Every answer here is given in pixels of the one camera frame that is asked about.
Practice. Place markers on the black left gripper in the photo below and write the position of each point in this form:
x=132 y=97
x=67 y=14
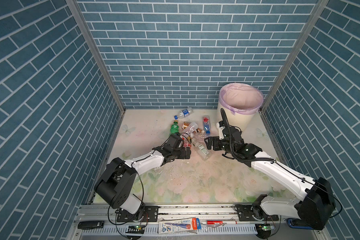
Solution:
x=183 y=155

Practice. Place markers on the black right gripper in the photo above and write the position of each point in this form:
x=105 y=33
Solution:
x=215 y=146

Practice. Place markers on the blue label water bottle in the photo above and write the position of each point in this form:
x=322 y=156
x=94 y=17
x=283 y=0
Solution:
x=184 y=113

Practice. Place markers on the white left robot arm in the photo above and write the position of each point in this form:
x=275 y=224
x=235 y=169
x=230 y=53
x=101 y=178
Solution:
x=115 y=184

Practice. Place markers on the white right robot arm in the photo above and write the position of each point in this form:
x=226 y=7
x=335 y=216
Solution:
x=313 y=201

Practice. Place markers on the white bin with pink liner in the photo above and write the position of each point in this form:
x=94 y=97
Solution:
x=240 y=103

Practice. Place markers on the clear bottle green label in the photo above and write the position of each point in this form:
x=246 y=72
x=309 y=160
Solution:
x=201 y=149

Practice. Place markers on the clear ribbed bottle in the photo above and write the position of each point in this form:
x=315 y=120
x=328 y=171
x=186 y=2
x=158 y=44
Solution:
x=201 y=136

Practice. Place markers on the green soda bottle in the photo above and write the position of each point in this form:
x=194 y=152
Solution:
x=174 y=128

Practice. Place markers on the clear bottle red cap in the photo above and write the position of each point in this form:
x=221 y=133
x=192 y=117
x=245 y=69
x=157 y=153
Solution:
x=188 y=131

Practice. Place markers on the amber small bottle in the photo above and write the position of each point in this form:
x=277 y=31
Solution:
x=199 y=130

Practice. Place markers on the blue red label bottle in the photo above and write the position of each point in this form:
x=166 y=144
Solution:
x=207 y=125

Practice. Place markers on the white glue tube package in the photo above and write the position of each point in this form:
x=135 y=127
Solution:
x=177 y=226

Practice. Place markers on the blue black device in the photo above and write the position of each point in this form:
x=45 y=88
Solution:
x=293 y=223

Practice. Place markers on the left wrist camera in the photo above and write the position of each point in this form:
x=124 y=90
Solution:
x=175 y=141

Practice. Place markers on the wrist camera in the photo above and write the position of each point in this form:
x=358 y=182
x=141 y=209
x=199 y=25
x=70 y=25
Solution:
x=221 y=127
x=175 y=141

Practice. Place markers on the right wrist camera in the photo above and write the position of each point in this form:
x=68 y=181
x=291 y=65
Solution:
x=221 y=127

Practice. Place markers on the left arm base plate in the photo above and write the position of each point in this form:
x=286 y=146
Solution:
x=148 y=214

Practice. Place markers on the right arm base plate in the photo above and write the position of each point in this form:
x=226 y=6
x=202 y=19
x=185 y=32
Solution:
x=251 y=213

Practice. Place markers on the red handled tool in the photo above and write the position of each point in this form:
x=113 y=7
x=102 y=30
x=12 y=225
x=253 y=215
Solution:
x=216 y=223

